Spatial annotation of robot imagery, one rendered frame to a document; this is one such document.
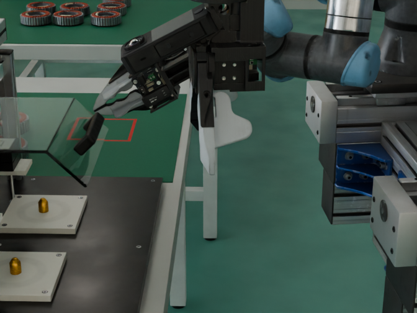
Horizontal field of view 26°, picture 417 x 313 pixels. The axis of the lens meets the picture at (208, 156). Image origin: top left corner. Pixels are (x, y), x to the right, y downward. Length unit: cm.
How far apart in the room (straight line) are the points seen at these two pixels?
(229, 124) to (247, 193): 272
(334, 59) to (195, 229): 203
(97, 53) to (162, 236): 141
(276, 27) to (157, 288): 50
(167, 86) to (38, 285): 40
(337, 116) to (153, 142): 59
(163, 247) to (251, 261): 151
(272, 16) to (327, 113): 39
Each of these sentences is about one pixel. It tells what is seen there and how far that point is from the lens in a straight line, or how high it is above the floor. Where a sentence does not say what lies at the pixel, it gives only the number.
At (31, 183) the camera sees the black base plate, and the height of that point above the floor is 77.
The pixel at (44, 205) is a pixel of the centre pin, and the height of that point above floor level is 80.
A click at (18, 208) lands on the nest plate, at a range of 184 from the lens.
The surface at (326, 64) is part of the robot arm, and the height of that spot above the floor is 114.
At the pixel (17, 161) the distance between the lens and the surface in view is 179.
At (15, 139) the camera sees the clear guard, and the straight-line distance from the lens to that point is 140.
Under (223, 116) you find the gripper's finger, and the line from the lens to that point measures 101.
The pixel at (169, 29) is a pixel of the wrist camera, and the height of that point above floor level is 131.
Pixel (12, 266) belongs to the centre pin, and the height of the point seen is 80.
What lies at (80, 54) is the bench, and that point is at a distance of 309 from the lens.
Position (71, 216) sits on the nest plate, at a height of 78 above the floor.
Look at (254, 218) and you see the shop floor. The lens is 352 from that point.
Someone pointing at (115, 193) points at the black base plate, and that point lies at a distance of 190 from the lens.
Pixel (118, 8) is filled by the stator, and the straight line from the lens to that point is 344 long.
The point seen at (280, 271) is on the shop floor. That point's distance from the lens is 316.
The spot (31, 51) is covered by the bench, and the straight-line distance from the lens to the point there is 312.
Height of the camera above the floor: 156
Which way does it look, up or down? 22 degrees down
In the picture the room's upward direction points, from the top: straight up
